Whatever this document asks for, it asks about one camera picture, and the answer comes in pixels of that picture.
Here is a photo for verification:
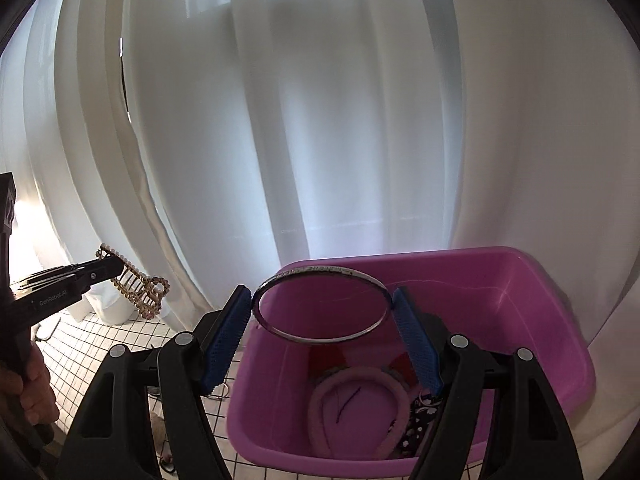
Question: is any purple plastic basin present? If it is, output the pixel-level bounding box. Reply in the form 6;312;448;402
225;246;597;474

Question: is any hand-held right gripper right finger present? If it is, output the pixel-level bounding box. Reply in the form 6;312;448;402
394;287;583;480

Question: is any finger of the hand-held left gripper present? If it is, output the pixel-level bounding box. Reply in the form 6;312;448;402
12;256;124;307

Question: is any pearl hair claw clip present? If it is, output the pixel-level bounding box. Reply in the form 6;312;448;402
96;242;172;319

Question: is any white sheer curtain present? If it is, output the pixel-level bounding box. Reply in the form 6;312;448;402
120;0;461;321

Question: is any black polka-dot hair clip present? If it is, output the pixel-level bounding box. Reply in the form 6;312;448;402
394;391;447;457

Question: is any person's left hand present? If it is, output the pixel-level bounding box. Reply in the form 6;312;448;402
0;345;59;426

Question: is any white black-grid tablecloth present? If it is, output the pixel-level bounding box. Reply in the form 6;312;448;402
34;310;501;480

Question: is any pink headband with red ears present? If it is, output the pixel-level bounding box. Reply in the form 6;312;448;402
306;347;418;461

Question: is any large silver bangle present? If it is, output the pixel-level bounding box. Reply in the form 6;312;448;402
251;264;391;346

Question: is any cream curtain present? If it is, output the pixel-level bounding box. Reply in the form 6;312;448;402
440;0;640;361
50;0;216;326

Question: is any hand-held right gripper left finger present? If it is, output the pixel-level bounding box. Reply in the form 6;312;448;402
65;285;251;480

